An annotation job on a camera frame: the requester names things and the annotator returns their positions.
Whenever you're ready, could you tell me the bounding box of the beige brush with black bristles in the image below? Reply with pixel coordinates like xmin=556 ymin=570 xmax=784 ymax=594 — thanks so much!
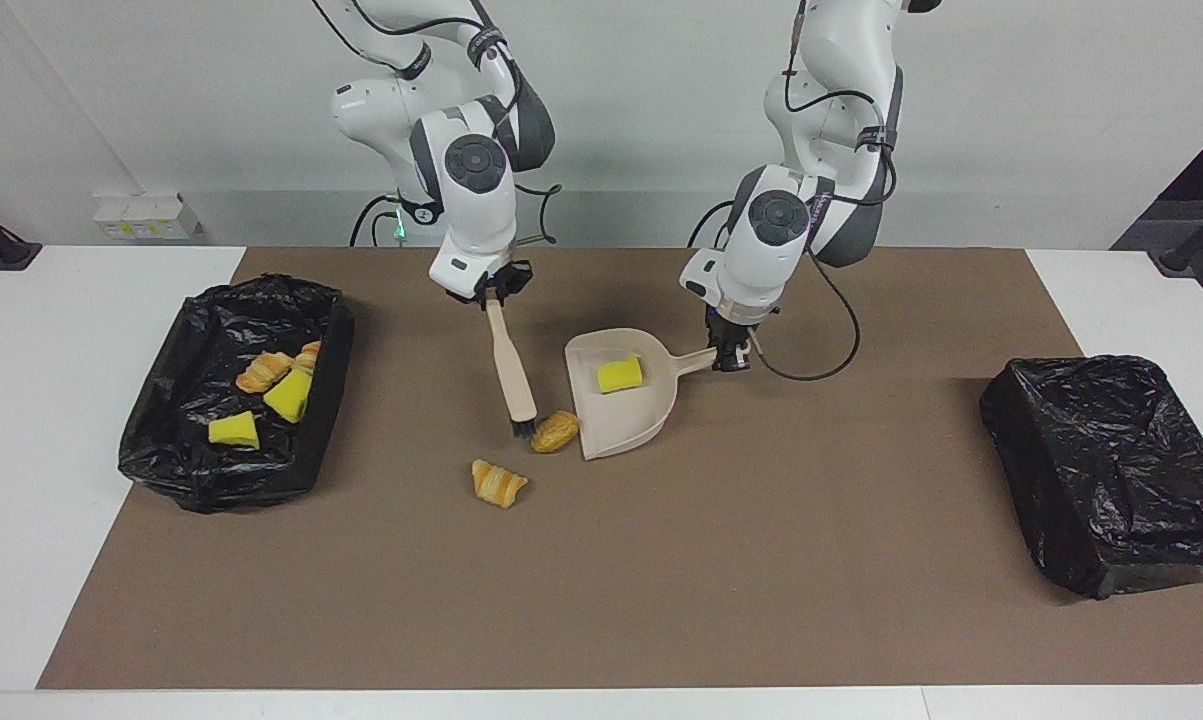
xmin=485 ymin=298 xmax=540 ymax=443

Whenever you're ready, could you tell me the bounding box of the yellow sponge piece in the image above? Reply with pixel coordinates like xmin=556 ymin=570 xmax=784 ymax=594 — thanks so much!
xmin=597 ymin=356 xmax=644 ymax=394
xmin=263 ymin=370 xmax=314 ymax=425
xmin=208 ymin=411 xmax=261 ymax=449

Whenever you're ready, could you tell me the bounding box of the beige plastic dustpan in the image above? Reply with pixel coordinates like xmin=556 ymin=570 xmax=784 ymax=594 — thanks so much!
xmin=563 ymin=328 xmax=719 ymax=461

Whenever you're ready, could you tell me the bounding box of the brown toy bread roll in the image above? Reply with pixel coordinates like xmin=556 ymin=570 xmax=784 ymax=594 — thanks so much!
xmin=532 ymin=410 xmax=581 ymax=454

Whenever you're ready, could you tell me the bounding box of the orange striped toy croissant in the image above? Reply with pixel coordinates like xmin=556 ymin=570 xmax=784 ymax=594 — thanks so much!
xmin=471 ymin=458 xmax=530 ymax=510
xmin=236 ymin=350 xmax=294 ymax=394

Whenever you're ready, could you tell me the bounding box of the black bag lined bin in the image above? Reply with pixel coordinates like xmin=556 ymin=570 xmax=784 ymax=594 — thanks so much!
xmin=118 ymin=274 xmax=356 ymax=515
xmin=979 ymin=355 xmax=1203 ymax=601

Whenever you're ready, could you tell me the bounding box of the brown table mat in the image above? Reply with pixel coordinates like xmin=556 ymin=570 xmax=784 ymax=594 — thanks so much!
xmin=37 ymin=247 xmax=1203 ymax=691

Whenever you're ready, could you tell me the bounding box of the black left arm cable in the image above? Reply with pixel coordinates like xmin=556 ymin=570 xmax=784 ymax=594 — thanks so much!
xmin=746 ymin=0 xmax=902 ymax=383

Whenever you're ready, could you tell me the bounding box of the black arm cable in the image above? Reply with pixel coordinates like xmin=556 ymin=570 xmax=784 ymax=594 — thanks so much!
xmin=311 ymin=0 xmax=564 ymax=248
xmin=746 ymin=0 xmax=902 ymax=383

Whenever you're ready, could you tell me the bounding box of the black left base cable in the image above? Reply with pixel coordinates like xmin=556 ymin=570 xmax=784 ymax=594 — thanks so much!
xmin=688 ymin=200 xmax=734 ymax=248

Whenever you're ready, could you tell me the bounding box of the black base cable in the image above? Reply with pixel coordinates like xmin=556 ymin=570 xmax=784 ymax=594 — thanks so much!
xmin=349 ymin=193 xmax=402 ymax=248
xmin=688 ymin=200 xmax=734 ymax=248

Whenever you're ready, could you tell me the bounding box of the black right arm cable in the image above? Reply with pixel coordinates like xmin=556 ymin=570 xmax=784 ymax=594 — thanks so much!
xmin=311 ymin=0 xmax=564 ymax=248

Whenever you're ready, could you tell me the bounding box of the black right base cable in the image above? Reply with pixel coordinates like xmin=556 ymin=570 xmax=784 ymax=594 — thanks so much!
xmin=349 ymin=193 xmax=402 ymax=248

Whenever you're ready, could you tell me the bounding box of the white wall socket box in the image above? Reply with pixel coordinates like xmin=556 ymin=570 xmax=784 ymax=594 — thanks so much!
xmin=94 ymin=193 xmax=200 ymax=241

